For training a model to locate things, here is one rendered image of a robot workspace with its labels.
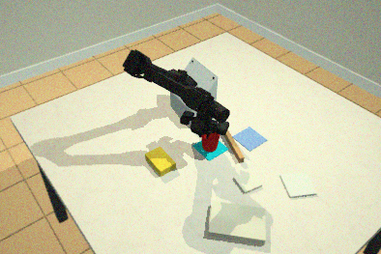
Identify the red cup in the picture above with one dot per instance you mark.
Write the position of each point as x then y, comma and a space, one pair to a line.
210, 144

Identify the tan wooden rail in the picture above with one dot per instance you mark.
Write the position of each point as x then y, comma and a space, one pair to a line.
235, 149

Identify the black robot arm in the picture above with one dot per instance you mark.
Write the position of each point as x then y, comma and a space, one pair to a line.
178, 83

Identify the yellow rectangular block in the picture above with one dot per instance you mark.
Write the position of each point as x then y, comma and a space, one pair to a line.
160, 161

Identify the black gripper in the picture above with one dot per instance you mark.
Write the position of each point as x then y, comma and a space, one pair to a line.
219, 128

